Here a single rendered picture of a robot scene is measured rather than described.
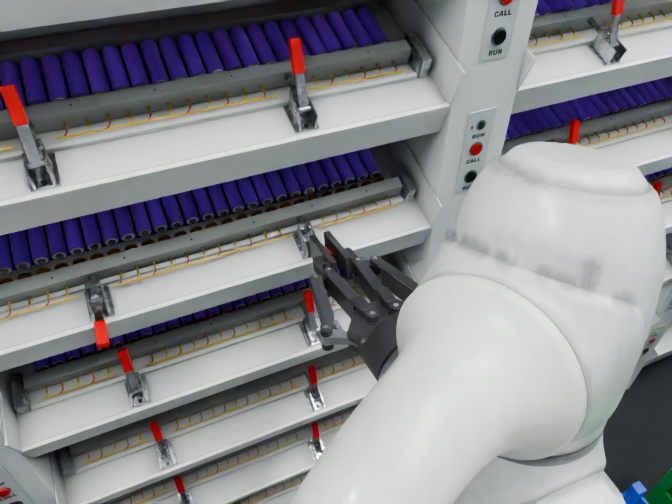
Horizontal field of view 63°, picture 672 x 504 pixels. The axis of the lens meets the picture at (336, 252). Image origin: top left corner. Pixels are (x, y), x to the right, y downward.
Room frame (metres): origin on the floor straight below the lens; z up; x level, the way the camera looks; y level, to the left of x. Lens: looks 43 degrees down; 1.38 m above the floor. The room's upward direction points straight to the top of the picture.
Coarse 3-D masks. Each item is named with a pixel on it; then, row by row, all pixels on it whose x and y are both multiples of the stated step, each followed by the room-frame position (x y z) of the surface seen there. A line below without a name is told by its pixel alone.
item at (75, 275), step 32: (352, 192) 0.61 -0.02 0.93; (384, 192) 0.62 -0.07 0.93; (224, 224) 0.54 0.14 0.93; (256, 224) 0.54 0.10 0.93; (288, 224) 0.56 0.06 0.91; (128, 256) 0.48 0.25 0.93; (160, 256) 0.49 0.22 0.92; (0, 288) 0.43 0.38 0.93; (32, 288) 0.43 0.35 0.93; (64, 288) 0.45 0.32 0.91
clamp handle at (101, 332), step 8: (96, 296) 0.42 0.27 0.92; (96, 304) 0.42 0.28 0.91; (96, 312) 0.41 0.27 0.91; (96, 320) 0.40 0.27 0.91; (104, 320) 0.39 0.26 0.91; (96, 328) 0.38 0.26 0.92; (104, 328) 0.38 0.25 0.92; (96, 336) 0.37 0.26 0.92; (104, 336) 0.37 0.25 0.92; (104, 344) 0.36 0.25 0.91
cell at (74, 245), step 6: (66, 222) 0.52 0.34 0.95; (72, 222) 0.52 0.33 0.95; (78, 222) 0.53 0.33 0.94; (66, 228) 0.52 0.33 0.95; (72, 228) 0.52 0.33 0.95; (78, 228) 0.52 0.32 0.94; (66, 234) 0.51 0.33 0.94; (72, 234) 0.51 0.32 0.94; (78, 234) 0.51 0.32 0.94; (66, 240) 0.50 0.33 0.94; (72, 240) 0.50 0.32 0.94; (78, 240) 0.50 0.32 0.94; (72, 246) 0.49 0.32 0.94; (78, 246) 0.49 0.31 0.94; (72, 252) 0.49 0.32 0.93; (78, 252) 0.49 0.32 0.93
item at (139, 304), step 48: (384, 144) 0.73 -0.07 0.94; (432, 192) 0.60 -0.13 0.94; (144, 240) 0.53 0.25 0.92; (240, 240) 0.54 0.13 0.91; (288, 240) 0.55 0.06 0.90; (384, 240) 0.56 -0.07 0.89; (144, 288) 0.46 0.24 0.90; (192, 288) 0.47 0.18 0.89; (240, 288) 0.48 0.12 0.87; (0, 336) 0.39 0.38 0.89; (48, 336) 0.39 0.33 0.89
